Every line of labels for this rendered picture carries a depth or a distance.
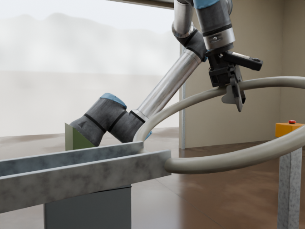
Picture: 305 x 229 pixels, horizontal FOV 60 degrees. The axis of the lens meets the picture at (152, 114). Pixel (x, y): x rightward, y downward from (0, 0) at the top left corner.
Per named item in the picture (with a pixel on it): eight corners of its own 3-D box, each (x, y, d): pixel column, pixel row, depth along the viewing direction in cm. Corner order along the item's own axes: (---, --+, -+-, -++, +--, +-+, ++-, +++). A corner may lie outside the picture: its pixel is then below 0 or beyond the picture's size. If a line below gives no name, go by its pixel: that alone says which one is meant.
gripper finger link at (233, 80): (235, 97, 85) (230, 71, 85) (241, 96, 84) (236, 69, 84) (232, 98, 81) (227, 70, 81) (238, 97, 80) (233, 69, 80)
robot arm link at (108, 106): (86, 116, 149) (106, 94, 154) (109, 136, 148) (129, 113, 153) (83, 110, 134) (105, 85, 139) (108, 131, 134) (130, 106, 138)
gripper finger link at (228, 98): (225, 114, 87) (220, 86, 87) (243, 111, 84) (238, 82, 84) (223, 115, 84) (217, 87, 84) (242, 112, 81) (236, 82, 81)
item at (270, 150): (240, 215, 35) (235, 196, 34) (105, 149, 77) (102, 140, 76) (386, 81, 57) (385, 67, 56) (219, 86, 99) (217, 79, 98)
